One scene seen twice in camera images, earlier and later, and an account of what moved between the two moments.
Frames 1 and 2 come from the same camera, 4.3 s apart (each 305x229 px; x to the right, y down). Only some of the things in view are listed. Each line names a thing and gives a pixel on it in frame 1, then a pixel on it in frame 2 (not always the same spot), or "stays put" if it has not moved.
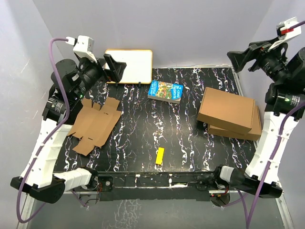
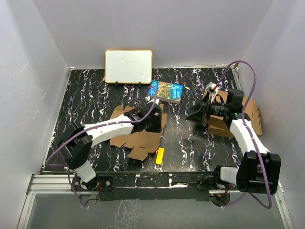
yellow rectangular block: (159, 155) stays put
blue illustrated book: (167, 91) stays put
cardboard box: (94, 125) → (142, 143)
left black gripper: (116, 67) → (157, 128)
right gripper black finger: (239, 59) → (201, 114)
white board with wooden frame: (138, 69) stays put
